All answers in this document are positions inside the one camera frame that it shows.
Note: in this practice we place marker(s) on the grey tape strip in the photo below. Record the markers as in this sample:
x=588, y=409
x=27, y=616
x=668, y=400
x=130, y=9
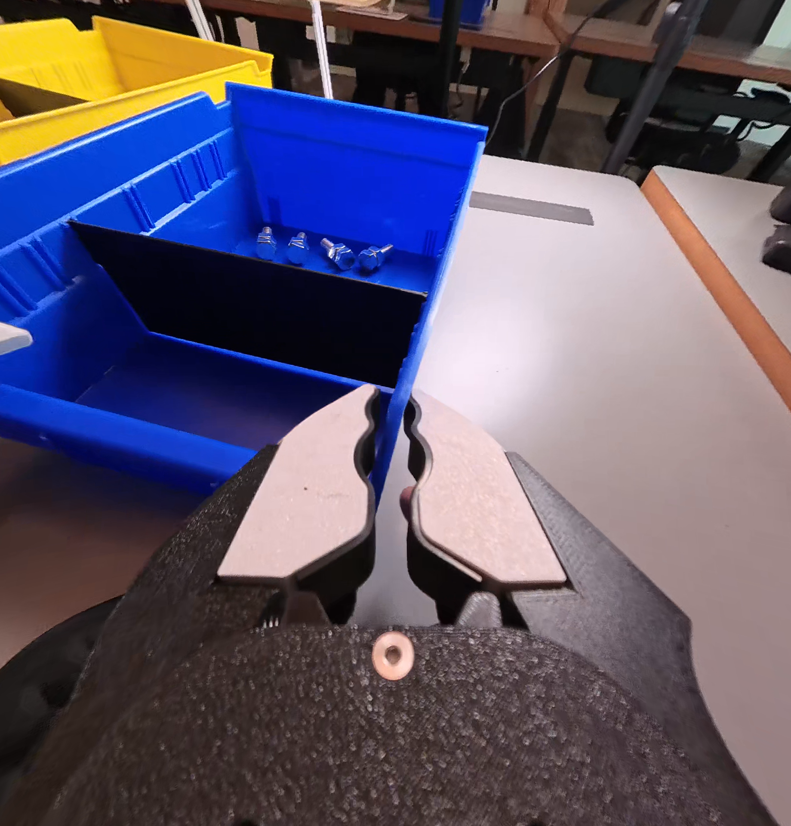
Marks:
x=531, y=208

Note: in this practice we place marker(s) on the black bin divider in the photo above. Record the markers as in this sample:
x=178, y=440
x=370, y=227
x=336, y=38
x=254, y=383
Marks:
x=240, y=303
x=27, y=97

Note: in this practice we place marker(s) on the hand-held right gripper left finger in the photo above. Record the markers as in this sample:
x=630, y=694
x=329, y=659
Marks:
x=292, y=510

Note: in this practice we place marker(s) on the yellow plastic bin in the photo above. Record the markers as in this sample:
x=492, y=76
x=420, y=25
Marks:
x=176, y=64

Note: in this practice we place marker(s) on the wooden desk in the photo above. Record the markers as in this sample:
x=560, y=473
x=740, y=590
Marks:
x=498, y=32
x=692, y=58

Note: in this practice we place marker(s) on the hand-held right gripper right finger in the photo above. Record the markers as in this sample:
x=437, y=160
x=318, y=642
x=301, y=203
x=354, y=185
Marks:
x=485, y=516

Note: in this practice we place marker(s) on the blue container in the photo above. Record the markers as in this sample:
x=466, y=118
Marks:
x=456, y=13

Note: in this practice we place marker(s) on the person's right hand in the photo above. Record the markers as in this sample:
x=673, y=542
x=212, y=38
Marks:
x=408, y=503

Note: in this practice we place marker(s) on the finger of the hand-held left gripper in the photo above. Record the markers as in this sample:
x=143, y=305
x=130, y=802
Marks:
x=2, y=339

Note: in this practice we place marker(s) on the black office chair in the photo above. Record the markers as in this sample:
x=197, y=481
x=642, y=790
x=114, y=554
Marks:
x=685, y=145

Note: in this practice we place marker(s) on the wood-edged grey table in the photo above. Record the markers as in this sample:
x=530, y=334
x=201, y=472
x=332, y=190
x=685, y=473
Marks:
x=743, y=258

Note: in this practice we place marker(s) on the blue plastic bin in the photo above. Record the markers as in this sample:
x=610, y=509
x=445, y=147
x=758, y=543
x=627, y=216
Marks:
x=343, y=148

